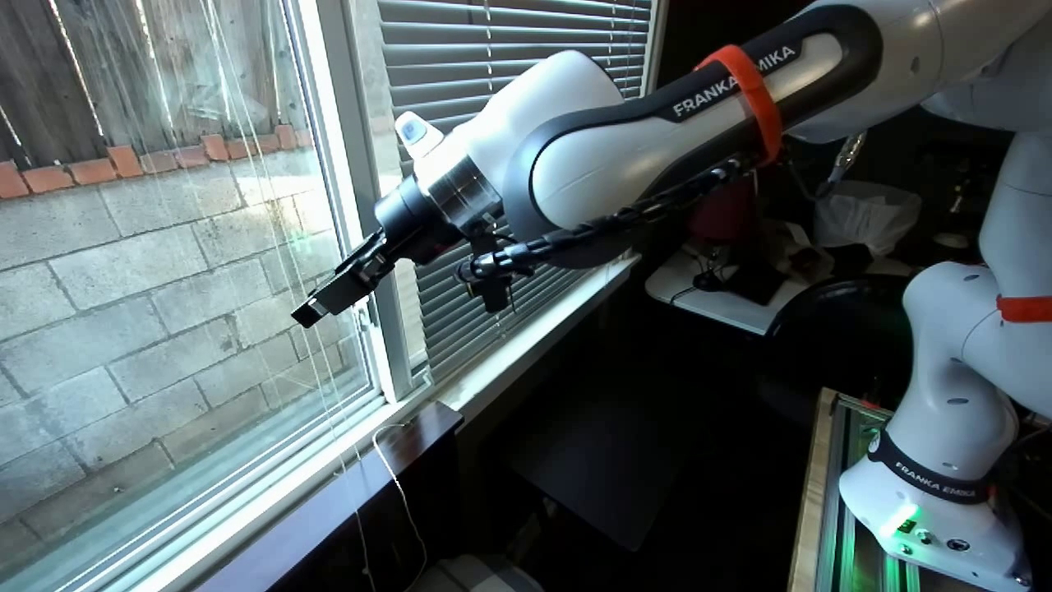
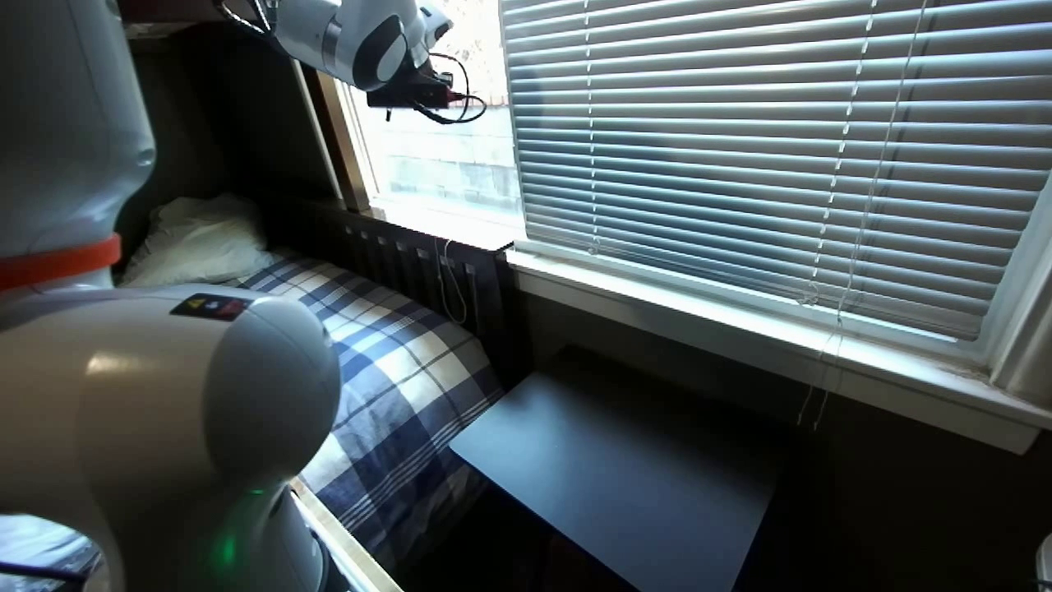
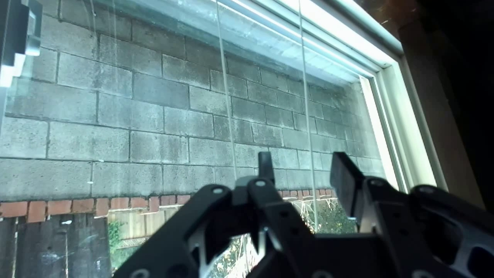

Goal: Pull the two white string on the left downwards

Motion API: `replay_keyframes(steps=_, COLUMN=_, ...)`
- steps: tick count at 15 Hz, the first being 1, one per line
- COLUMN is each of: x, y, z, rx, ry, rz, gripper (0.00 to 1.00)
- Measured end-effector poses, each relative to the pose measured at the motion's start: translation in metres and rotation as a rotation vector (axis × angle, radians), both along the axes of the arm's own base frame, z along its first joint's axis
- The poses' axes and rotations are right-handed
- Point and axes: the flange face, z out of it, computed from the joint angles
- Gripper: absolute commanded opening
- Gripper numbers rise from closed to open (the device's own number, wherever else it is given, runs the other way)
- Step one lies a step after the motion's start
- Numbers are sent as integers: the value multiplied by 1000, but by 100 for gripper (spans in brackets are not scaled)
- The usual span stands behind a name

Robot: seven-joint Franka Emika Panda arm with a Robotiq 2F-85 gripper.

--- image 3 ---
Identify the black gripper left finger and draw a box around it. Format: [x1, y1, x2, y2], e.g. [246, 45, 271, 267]
[113, 151, 317, 278]

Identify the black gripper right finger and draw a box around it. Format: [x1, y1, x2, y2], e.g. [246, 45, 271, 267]
[329, 150, 494, 278]

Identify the white blind string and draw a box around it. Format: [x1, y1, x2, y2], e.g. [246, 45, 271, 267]
[212, 0, 240, 182]
[299, 0, 320, 235]

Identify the wooden garden fence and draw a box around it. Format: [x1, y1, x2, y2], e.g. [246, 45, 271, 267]
[0, 215, 112, 278]

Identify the white window frame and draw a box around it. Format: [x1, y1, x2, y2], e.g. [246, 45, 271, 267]
[215, 0, 451, 193]

